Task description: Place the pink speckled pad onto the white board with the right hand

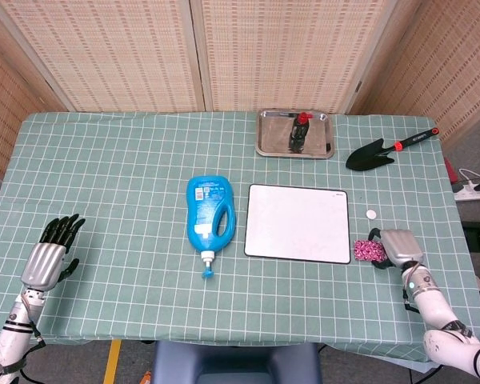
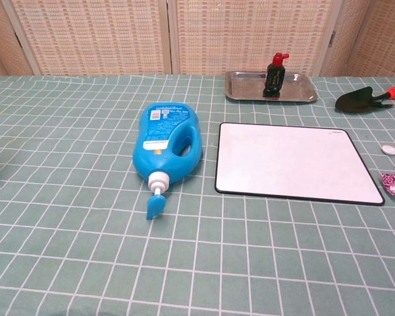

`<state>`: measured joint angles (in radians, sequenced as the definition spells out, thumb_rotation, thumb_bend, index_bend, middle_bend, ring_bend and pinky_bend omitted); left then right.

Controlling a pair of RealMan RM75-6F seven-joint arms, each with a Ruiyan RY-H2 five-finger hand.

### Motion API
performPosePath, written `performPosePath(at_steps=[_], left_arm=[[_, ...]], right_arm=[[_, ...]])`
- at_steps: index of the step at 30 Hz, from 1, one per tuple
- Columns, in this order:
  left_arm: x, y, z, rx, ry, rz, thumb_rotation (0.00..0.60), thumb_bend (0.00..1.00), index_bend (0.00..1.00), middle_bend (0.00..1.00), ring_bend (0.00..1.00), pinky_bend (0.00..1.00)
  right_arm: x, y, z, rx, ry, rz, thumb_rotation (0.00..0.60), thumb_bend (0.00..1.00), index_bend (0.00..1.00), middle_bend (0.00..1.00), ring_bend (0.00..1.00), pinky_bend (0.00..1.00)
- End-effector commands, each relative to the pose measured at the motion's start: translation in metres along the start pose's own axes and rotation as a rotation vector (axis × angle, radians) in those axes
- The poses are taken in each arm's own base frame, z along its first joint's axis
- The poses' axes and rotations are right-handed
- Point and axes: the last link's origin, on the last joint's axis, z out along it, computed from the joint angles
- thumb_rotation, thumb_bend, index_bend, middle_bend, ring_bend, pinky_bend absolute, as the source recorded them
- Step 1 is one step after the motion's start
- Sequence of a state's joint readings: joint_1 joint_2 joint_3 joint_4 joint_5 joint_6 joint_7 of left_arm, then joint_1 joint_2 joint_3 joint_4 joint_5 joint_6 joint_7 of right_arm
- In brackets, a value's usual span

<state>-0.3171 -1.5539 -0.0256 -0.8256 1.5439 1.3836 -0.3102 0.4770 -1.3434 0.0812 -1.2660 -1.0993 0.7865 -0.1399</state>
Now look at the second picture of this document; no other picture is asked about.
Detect black garden trowel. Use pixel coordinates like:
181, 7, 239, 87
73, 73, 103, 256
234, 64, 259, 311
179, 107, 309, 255
334, 82, 395, 115

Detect white black-edged mouse pad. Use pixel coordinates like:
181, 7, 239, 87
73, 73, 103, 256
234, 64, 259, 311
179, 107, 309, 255
214, 122, 386, 207

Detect small black red-capped bottle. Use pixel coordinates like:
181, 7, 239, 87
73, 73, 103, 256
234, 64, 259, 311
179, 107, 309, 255
263, 52, 290, 99

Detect stainless steel tray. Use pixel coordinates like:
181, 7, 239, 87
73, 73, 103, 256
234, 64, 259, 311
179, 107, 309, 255
224, 70, 319, 103

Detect blue detergent pump bottle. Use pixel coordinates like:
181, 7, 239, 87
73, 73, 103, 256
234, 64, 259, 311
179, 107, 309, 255
132, 102, 203, 221

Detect green checkered tablecloth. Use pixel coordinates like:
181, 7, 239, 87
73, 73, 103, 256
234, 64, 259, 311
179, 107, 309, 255
0, 74, 395, 316

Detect bamboo folding screen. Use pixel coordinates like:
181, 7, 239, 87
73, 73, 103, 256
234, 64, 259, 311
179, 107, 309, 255
0, 0, 395, 78

